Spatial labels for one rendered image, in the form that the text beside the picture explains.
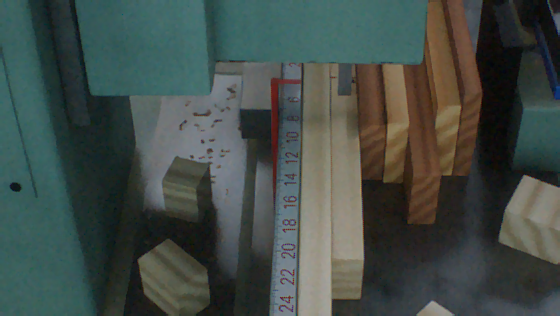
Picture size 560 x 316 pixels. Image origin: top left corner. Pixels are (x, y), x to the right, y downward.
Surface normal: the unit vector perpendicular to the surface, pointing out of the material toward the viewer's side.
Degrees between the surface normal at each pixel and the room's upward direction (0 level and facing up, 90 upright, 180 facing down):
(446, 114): 90
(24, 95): 90
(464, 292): 0
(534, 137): 90
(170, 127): 0
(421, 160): 0
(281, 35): 90
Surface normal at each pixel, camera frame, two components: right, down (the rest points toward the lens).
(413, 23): -0.04, 0.68
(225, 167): -0.02, -0.73
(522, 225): -0.50, 0.59
